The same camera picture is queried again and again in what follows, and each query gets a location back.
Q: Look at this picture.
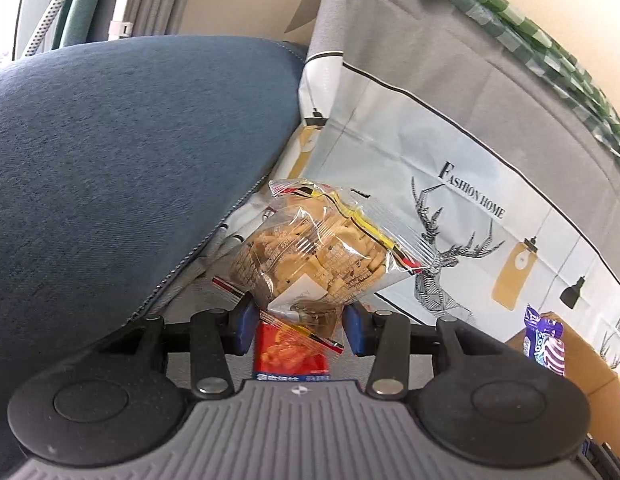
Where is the red snack packet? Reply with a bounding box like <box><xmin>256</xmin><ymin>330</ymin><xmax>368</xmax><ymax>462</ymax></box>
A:
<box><xmin>252</xmin><ymin>320</ymin><xmax>335</xmax><ymax>383</ymax></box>

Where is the clear yellow-red biscuit packet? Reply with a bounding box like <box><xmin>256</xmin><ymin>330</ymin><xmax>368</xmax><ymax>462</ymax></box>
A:
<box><xmin>229</xmin><ymin>177</ymin><xmax>425</xmax><ymax>353</ymax></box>

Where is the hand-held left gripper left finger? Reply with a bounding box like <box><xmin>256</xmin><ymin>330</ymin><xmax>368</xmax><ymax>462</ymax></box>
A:
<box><xmin>92</xmin><ymin>292</ymin><xmax>261</xmax><ymax>402</ymax></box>

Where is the green hose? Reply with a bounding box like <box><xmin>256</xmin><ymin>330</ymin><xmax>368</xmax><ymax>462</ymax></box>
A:
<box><xmin>52</xmin><ymin>0</ymin><xmax>120</xmax><ymax>48</ymax></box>

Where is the white braided hose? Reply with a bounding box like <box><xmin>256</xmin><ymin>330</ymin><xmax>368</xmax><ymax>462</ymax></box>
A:
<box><xmin>24</xmin><ymin>0</ymin><xmax>90</xmax><ymax>58</ymax></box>

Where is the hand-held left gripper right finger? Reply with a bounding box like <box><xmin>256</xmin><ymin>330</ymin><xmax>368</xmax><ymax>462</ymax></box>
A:
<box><xmin>342</xmin><ymin>300</ymin><xmax>516</xmax><ymax>402</ymax></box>

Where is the cardboard box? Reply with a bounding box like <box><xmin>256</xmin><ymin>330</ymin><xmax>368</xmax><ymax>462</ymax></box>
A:
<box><xmin>505</xmin><ymin>312</ymin><xmax>620</xmax><ymax>461</ymax></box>

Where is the green checked cloth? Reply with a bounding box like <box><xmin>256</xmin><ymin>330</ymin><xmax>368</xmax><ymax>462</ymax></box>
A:
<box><xmin>357</xmin><ymin>0</ymin><xmax>620</xmax><ymax>176</ymax></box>

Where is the blue fabric cushion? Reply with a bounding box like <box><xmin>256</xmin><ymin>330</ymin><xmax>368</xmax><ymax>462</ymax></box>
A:
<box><xmin>0</xmin><ymin>35</ymin><xmax>311</xmax><ymax>480</ymax></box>

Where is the purple snack packet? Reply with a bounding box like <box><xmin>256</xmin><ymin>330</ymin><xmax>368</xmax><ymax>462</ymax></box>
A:
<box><xmin>522</xmin><ymin>304</ymin><xmax>567</xmax><ymax>378</ymax></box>

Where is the grey deer-print tablecloth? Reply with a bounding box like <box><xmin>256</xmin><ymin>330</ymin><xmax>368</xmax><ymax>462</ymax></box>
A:
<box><xmin>190</xmin><ymin>0</ymin><xmax>620</xmax><ymax>376</ymax></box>

